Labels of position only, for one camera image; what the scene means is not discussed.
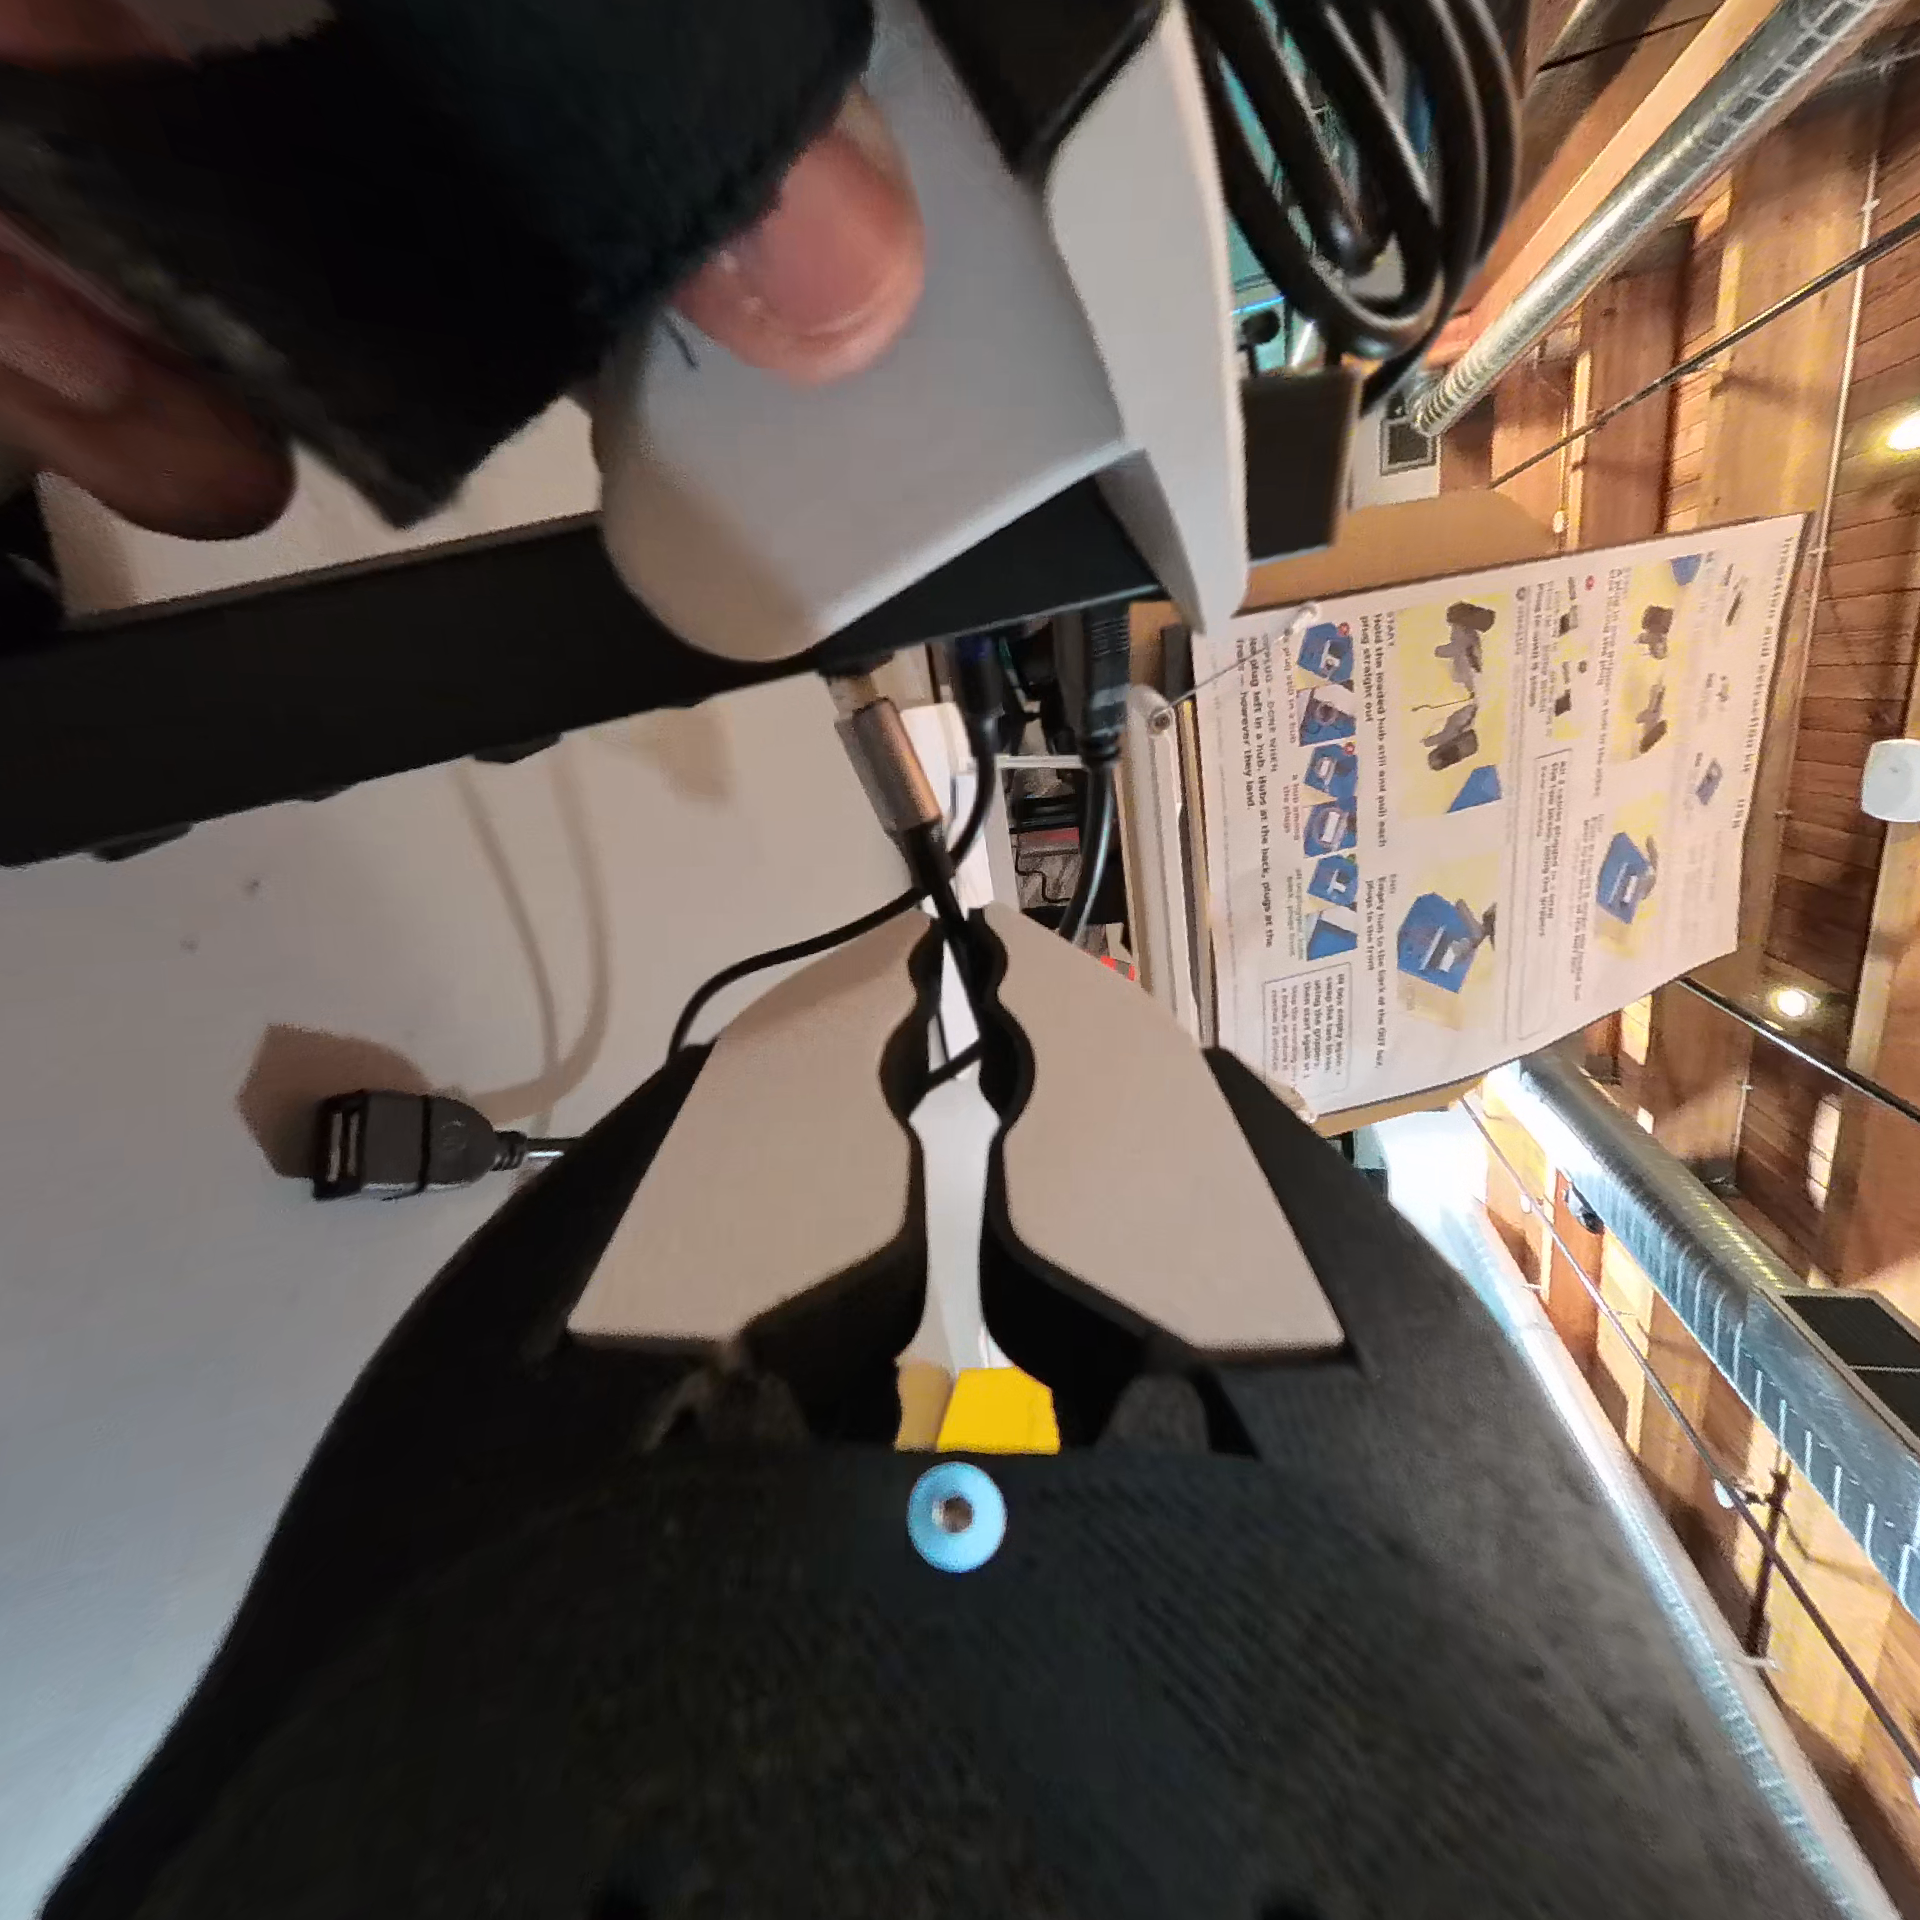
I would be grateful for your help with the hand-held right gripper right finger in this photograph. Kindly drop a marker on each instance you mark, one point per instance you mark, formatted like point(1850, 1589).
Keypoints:
point(1156, 1202)

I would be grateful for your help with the printed instruction sheet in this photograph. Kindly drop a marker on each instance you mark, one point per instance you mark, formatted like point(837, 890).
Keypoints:
point(1575, 781)

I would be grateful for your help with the silver duct with vent grille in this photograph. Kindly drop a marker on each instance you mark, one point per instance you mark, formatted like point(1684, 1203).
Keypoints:
point(1725, 1291)

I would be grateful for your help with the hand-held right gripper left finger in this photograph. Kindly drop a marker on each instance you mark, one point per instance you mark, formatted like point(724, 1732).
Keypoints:
point(750, 1171)

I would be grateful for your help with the white desk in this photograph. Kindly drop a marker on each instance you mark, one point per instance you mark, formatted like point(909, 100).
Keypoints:
point(182, 1425)

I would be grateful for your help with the person's left hand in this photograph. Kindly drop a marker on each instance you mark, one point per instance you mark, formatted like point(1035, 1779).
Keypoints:
point(452, 226)

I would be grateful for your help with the white ceiling device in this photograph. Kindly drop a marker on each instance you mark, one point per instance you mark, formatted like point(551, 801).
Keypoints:
point(1893, 783)

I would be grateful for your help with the silver ventilation duct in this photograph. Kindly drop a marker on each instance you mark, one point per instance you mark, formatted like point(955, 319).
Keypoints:
point(1652, 195)

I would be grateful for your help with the yellow block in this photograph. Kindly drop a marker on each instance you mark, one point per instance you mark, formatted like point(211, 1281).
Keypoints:
point(997, 1412)

